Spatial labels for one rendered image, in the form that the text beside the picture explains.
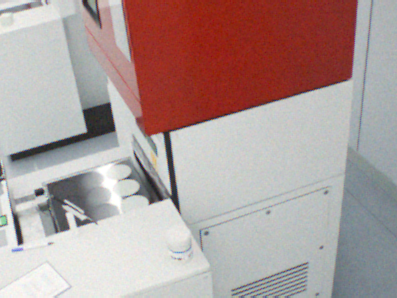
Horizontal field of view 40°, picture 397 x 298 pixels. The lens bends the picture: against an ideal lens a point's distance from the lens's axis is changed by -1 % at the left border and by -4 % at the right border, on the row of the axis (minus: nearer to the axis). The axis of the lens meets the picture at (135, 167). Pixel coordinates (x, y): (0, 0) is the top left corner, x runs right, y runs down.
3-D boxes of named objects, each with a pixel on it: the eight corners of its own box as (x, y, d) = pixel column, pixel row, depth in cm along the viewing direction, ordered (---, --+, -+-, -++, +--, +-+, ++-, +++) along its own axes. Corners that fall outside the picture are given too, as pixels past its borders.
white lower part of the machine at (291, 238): (252, 210, 316) (249, 86, 269) (330, 311, 251) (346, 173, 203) (138, 248, 305) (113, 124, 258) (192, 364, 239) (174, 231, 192)
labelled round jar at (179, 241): (188, 245, 165) (185, 222, 159) (196, 260, 159) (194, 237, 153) (166, 252, 163) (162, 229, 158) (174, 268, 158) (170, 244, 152)
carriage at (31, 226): (36, 198, 214) (34, 192, 212) (52, 259, 185) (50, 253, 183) (16, 204, 213) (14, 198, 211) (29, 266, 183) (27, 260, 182)
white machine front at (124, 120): (119, 122, 258) (104, 44, 235) (181, 227, 193) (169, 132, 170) (113, 124, 257) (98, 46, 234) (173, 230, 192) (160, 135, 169)
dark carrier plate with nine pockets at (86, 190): (129, 160, 218) (129, 158, 218) (157, 210, 191) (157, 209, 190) (46, 185, 213) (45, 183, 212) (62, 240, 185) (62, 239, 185)
